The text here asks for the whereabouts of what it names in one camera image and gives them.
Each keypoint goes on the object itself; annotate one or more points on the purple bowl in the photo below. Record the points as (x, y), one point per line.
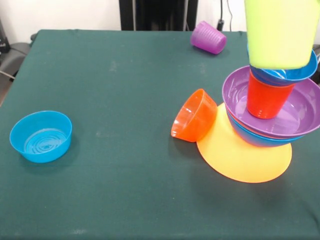
(305, 105)

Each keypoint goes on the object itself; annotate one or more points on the large light blue bowl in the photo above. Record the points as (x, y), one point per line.
(250, 138)

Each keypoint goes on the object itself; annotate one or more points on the dark green tablecloth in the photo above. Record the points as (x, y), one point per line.
(100, 220)

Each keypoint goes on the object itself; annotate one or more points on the large yellow-orange bowl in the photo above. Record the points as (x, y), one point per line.
(237, 165)

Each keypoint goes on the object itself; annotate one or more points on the green cup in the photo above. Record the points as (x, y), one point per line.
(280, 32)

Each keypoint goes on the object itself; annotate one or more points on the dark blue bowl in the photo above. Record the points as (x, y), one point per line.
(300, 73)

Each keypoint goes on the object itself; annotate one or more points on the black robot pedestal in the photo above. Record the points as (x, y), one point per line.
(155, 12)

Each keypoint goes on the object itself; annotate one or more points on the small orange bowl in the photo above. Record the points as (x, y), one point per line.
(197, 117)

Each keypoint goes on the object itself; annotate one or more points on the orange cup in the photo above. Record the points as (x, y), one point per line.
(265, 100)

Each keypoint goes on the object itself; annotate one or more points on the flat-bottomed light blue bowl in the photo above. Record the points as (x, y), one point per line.
(17, 140)

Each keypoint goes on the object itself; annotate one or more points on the purple cup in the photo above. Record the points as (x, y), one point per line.
(207, 38)

